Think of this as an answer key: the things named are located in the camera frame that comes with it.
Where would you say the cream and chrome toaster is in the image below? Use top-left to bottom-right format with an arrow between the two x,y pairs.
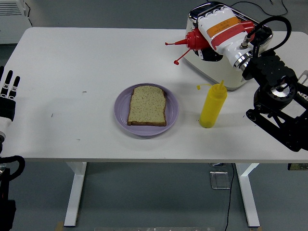
181,1 -> 274,91

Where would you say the slice of bread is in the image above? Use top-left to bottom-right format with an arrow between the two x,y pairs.
127,85 -> 167,127

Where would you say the white appliance with vents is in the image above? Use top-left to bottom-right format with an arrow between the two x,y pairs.
0,0 -> 32,45

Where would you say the black cable by appliance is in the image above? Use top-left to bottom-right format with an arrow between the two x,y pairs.
24,0 -> 33,27

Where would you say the metal floor socket plate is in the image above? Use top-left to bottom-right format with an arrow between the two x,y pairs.
209,170 -> 231,190

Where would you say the black cable under table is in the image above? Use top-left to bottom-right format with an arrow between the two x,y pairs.
225,163 -> 235,231

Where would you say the red squeeze bottle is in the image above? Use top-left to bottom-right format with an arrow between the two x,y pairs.
165,21 -> 256,65

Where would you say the purple plate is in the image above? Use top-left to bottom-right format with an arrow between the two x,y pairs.
113,83 -> 179,137

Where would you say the yellow squeeze bottle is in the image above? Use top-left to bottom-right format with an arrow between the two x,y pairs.
196,80 -> 228,128

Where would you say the black toaster power cord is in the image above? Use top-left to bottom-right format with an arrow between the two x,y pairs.
228,0 -> 288,17

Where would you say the metal toast rack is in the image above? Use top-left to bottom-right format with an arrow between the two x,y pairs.
296,69 -> 308,101

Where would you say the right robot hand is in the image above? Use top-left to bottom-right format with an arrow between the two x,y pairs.
195,5 -> 255,66

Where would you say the dark box under table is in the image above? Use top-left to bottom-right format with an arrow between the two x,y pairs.
287,163 -> 308,170

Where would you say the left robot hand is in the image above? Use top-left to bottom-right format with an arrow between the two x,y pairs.
0,66 -> 21,137

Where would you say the white table leg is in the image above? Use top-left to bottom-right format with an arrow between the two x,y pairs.
235,163 -> 260,227
64,162 -> 87,227

